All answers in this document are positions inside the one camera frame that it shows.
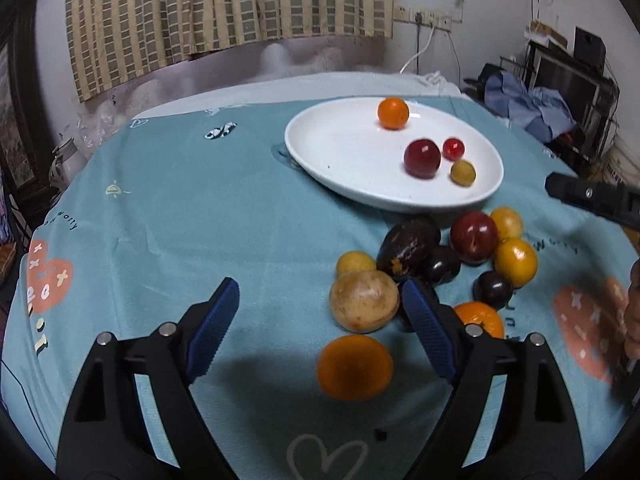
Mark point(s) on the white oval plate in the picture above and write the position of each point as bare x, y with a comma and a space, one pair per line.
350, 150

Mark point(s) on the dark purple plum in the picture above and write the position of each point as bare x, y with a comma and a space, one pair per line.
492, 290
445, 266

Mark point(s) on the dark red plum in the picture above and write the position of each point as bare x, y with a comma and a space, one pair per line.
474, 238

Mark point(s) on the black speaker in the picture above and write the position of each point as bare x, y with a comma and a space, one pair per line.
590, 46

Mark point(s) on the tan round passion fruit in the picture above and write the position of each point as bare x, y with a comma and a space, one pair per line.
364, 301

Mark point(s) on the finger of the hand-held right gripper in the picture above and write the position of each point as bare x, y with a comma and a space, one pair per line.
585, 194

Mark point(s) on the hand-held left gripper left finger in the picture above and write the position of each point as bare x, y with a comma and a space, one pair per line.
212, 327

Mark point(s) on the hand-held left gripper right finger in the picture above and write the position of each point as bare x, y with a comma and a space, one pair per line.
425, 320

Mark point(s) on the yellow orange citrus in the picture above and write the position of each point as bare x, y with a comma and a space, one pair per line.
516, 262

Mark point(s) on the beige checked curtain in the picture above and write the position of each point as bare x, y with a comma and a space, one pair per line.
200, 10

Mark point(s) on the dark wooden furniture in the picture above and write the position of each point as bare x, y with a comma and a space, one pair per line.
20, 125

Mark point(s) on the blue clothes pile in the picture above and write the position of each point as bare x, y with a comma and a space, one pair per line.
530, 105

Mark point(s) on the red cherry tomato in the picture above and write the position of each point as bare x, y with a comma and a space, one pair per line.
453, 148

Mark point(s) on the small olive yellow fruit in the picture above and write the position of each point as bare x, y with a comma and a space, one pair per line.
463, 173

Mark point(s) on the teal printed tablecloth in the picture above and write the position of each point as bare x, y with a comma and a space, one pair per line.
200, 240

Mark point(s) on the black monitor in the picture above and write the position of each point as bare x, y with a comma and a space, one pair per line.
565, 80

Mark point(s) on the yellow round fruit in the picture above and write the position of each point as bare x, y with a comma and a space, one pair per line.
509, 221

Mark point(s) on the person's right hand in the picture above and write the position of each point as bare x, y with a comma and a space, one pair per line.
635, 310

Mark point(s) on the large orange mandarin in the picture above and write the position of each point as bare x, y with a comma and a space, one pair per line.
355, 367

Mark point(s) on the small orange mandarin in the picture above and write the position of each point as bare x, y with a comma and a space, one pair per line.
393, 113

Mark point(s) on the dark purple passion fruit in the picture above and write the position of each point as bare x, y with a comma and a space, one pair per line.
405, 250

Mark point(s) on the white wall outlet strip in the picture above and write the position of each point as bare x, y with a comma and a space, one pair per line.
425, 16

